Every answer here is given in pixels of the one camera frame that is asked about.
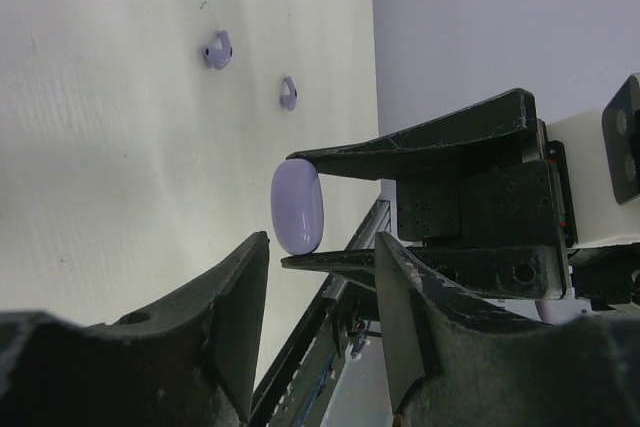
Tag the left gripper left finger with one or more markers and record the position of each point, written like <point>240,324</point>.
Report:
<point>187,359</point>

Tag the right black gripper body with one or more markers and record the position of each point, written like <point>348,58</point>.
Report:
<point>517,205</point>

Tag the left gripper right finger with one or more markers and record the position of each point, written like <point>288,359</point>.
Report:
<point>454,359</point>

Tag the purple round charging case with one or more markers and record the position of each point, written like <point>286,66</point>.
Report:
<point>297,207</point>

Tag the purple earbud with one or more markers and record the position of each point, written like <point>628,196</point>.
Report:
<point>219,52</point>
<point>288,94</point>

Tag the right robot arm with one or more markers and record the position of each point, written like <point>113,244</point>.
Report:
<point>601,263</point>

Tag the aluminium front rail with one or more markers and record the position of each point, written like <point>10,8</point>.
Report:
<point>298,387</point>

